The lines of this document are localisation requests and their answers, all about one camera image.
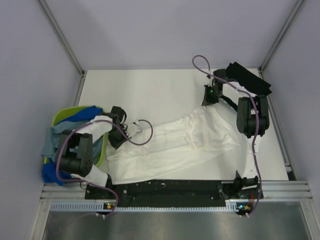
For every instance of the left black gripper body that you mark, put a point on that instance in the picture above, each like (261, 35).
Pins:
(116, 137)

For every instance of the right aluminium frame post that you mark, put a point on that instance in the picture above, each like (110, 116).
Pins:
(297, 7)

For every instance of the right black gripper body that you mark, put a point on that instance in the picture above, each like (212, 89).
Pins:
(210, 96)

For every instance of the aluminium frame post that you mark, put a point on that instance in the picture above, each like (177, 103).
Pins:
(60, 36)
(297, 7)

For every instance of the slotted cable duct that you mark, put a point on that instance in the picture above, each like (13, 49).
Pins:
(61, 206)

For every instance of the royal blue t shirt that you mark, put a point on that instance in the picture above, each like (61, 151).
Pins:
(50, 172)

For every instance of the left aluminium frame post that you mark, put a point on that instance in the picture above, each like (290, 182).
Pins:
(60, 36)

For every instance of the folded black t shirt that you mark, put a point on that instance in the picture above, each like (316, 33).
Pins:
(247, 79)

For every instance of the grey blue t shirt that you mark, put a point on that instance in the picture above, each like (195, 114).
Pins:
(51, 144)

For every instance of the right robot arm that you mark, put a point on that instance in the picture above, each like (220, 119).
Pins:
(247, 95)

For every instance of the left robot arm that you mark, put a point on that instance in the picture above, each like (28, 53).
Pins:
(75, 154)

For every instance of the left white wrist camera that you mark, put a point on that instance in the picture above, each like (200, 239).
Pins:
(133, 128)

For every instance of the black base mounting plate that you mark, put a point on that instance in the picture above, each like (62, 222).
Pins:
(177, 193)

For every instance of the white floral t shirt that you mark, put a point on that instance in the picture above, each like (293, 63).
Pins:
(208, 133)

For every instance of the green plastic basket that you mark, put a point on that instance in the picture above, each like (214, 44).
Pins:
(75, 112)

